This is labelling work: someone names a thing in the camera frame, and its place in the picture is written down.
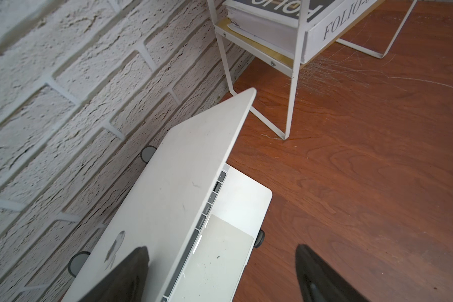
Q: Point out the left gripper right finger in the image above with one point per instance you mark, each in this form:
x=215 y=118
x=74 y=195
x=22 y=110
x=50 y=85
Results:
x=318 y=281

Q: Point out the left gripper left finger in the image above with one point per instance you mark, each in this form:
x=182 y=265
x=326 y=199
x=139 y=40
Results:
x=126 y=282

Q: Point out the silver laptop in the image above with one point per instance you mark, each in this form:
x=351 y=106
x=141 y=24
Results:
x=197 y=252

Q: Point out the dark grey laptop stand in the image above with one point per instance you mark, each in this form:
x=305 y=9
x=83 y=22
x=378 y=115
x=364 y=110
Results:
x=77 y=261

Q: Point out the white wooden-top side shelf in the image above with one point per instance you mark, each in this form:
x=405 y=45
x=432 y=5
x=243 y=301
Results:
x=282 y=63

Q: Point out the Folio-02 book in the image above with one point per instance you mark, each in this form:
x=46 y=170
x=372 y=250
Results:
x=275 y=23

